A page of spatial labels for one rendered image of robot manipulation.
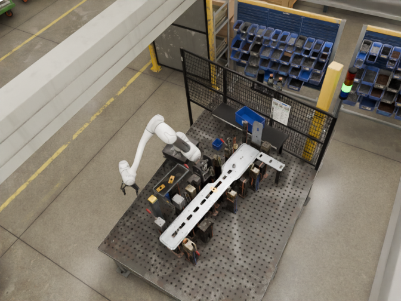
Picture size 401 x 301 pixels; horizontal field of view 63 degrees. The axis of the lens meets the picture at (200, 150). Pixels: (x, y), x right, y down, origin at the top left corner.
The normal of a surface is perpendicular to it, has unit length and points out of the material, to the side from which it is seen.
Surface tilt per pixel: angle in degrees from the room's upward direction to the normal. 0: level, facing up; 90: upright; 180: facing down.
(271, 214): 0
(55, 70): 0
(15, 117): 90
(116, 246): 0
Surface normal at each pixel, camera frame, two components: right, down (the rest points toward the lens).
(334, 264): -0.07, -0.61
